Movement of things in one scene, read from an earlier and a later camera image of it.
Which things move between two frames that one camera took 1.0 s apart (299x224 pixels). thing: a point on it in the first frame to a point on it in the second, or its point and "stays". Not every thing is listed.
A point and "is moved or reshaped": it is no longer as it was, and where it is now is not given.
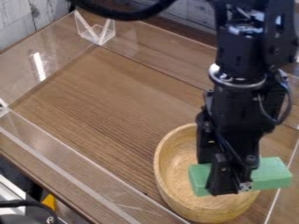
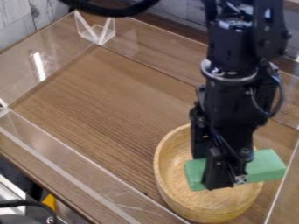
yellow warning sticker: x=51 y=202 stays
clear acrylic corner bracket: x=96 y=33 stays
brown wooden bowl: x=175 y=152 stays
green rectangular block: x=271 y=175 is moved or reshaped
